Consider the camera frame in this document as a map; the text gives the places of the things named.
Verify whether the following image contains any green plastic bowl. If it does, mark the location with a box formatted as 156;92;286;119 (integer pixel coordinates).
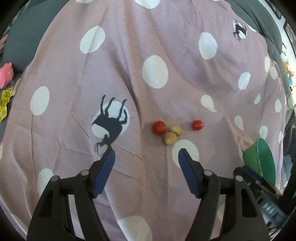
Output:
243;137;276;185

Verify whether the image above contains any lone cherry tomato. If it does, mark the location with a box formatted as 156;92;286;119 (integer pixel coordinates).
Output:
191;120;204;131

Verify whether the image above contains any near tan longan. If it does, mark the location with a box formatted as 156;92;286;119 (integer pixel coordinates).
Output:
164;132;178;146

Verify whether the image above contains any tan longan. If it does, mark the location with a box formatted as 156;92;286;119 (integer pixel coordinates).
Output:
170;125;183;137
164;132;178;146

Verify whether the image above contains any far tan longan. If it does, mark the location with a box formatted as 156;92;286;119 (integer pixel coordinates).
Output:
170;125;183;137

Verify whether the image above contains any cherry tomato by longans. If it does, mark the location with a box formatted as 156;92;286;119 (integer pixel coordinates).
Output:
152;120;167;136

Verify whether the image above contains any yellow snack packet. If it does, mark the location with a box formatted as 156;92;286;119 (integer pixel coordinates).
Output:
0;87;14;122

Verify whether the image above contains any pink plush toy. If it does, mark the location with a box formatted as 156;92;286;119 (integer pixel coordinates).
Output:
0;62;14;89

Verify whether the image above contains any pink polka dot blanket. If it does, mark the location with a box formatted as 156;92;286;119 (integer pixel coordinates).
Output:
1;1;287;240

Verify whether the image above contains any grey sofa cushion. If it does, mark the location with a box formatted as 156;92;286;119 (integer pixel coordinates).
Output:
1;0;67;72

